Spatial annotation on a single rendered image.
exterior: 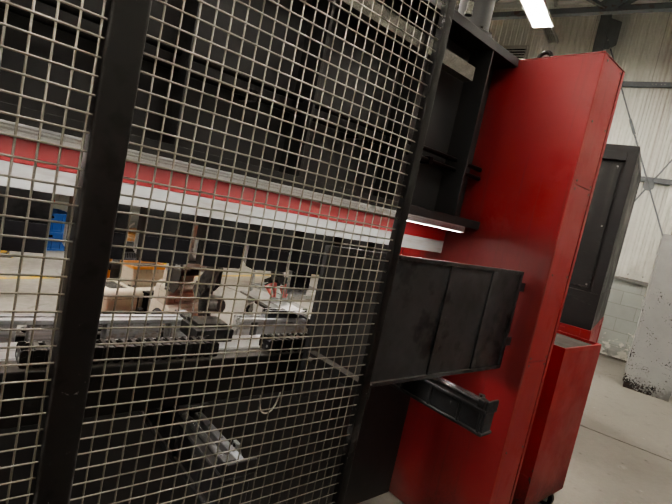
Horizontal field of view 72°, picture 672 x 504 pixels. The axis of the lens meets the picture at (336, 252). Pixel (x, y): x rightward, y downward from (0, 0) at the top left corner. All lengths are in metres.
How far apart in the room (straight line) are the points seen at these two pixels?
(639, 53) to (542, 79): 6.92
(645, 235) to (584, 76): 6.48
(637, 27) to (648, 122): 1.55
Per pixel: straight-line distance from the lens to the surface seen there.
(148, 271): 2.69
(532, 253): 2.22
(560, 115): 2.31
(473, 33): 2.20
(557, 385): 2.65
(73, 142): 1.25
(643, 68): 9.21
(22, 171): 1.44
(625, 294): 8.66
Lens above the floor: 1.45
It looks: 5 degrees down
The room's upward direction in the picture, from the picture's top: 12 degrees clockwise
